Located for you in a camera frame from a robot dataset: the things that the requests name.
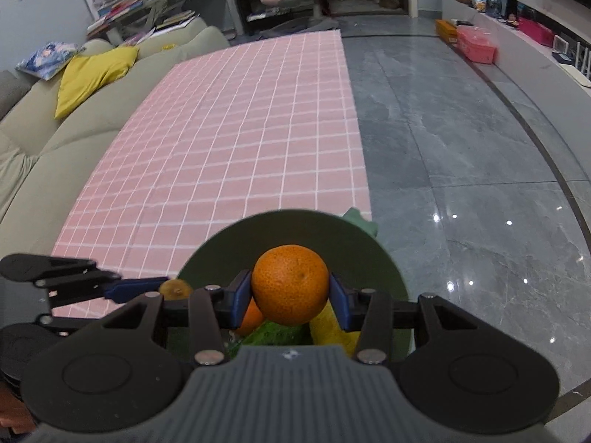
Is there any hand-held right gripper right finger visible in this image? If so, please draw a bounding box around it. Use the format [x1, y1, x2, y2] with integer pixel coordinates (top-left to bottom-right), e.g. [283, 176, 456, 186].
[329, 272, 498, 364]

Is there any green cucumber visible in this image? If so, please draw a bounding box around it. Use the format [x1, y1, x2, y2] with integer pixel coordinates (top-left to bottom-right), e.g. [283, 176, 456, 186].
[239, 322, 315, 348]

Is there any green plastic bowl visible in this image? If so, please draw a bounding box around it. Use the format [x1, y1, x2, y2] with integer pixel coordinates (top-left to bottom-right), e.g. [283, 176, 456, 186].
[165, 207, 410, 361]

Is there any pink checked tablecloth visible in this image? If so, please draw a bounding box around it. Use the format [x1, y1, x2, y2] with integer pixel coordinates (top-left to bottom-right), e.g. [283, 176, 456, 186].
[51, 29, 374, 321]

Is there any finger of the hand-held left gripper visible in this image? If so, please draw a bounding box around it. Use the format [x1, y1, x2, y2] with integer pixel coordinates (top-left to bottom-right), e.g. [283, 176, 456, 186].
[36, 311, 100, 335]
[0, 253, 170, 309]

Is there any orange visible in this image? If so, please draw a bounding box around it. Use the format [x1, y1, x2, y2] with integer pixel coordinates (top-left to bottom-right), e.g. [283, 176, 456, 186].
[251, 244, 331, 327]
[235, 298, 265, 337]

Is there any white router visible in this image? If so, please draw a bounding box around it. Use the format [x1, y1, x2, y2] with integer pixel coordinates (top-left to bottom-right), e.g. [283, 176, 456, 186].
[570, 39, 591, 87]

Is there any yellow banana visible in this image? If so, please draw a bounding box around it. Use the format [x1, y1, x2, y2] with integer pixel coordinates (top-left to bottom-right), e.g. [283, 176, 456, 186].
[308, 301, 362, 357]

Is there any pink box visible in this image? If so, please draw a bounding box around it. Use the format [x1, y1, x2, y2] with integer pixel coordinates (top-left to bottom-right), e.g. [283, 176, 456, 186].
[456, 25, 500, 65]

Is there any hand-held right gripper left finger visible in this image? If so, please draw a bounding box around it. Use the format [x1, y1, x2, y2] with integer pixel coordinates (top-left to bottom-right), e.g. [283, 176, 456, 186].
[100, 270, 254, 365]

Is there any beige sofa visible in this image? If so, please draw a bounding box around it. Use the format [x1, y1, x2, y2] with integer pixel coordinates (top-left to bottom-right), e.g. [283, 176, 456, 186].
[0, 25, 232, 261]

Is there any magenta box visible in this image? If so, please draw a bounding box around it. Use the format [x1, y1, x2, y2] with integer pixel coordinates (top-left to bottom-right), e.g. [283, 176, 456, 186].
[517, 16, 555, 48]

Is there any orange box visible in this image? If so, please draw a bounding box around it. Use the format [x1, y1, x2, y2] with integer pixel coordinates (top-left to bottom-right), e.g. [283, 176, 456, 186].
[435, 19, 463, 44]

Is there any white television cabinet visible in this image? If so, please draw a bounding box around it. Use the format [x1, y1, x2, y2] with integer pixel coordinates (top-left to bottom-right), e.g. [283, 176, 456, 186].
[441, 0, 591, 148]

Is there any desk with books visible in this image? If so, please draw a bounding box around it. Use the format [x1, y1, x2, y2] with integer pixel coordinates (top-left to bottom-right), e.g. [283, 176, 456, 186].
[81, 0, 228, 48]

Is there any blue patterned pillow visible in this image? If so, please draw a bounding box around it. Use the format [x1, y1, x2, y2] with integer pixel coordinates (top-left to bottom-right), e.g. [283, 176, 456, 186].
[16, 42, 86, 82]

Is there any small yellow red apple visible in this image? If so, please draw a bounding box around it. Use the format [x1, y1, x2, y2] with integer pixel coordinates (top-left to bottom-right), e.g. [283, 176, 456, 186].
[159, 279, 193, 300]

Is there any yellow pillow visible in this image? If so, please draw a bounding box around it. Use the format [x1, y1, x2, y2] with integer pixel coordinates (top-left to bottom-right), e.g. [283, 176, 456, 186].
[54, 46, 140, 121]

